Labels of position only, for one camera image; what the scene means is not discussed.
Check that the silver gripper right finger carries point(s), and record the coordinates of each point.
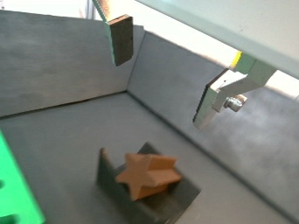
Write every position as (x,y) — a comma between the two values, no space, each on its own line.
(246,75)

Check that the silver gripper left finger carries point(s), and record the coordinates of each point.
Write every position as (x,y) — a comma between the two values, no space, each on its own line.
(119,32)

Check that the brown star prism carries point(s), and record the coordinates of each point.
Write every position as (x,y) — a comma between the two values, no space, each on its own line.
(148,174)

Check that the green shape sorter block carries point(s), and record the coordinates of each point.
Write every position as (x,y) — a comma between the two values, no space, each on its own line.
(19,208)

